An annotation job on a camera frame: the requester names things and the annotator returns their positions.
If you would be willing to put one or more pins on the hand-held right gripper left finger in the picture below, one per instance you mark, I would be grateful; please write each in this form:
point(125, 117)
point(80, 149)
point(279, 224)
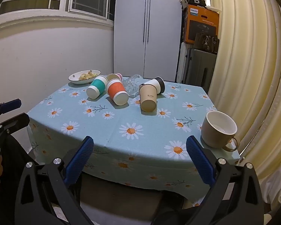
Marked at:
point(78, 161)

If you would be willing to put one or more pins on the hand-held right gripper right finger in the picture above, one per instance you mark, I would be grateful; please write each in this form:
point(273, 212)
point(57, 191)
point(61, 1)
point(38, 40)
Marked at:
point(201, 161)

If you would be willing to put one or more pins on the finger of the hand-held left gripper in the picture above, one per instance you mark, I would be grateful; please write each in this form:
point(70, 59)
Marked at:
point(14, 121)
point(11, 104)

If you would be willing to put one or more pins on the teal and white cup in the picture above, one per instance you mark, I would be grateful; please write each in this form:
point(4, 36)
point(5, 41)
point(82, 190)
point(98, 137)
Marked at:
point(97, 86)

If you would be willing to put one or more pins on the orange and white cup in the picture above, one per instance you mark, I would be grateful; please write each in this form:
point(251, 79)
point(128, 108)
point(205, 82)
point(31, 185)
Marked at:
point(116, 90)

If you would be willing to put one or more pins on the beige paper cup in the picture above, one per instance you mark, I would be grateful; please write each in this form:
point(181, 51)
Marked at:
point(148, 98)

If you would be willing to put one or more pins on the black and white cup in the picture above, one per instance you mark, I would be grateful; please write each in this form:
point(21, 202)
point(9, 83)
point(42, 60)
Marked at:
point(158, 84)

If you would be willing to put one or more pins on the clear glass cup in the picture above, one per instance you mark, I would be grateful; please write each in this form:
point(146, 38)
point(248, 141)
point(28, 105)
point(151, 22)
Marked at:
point(131, 85)

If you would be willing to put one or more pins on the pink cup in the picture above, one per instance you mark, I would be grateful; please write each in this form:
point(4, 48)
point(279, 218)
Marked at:
point(119, 76)

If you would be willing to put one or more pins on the beige ceramic mug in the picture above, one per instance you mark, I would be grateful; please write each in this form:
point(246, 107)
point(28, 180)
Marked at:
point(213, 136)

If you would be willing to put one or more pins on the blue daisy print tablecloth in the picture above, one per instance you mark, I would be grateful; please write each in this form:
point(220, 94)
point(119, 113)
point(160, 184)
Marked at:
point(112, 121)

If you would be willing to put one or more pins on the white bowl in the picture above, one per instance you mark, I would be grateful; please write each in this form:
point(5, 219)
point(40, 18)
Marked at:
point(75, 77)

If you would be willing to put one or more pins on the yellow food pieces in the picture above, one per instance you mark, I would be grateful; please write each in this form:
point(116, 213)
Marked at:
point(86, 75)

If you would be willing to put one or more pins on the grey suitcase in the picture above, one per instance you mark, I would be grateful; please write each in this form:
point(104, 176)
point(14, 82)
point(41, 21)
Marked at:
point(199, 68)

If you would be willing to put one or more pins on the cream curtain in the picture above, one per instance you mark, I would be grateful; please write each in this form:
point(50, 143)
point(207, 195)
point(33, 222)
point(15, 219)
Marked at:
point(248, 75)

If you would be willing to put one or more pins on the white framed window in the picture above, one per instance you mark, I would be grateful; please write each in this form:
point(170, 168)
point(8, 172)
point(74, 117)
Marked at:
point(60, 2)

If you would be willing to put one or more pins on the dark handbag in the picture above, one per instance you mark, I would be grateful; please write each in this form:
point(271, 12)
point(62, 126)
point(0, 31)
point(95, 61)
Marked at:
point(207, 43)

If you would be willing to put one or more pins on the orange and black cardboard box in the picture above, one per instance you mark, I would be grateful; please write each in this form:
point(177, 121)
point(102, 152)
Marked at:
point(202, 25)

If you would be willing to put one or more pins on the grey wardrobe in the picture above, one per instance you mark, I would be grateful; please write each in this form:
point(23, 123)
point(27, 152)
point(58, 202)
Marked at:
point(131, 28)

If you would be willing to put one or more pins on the black bag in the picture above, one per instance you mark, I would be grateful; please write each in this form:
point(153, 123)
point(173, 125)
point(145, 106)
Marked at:
point(195, 1)

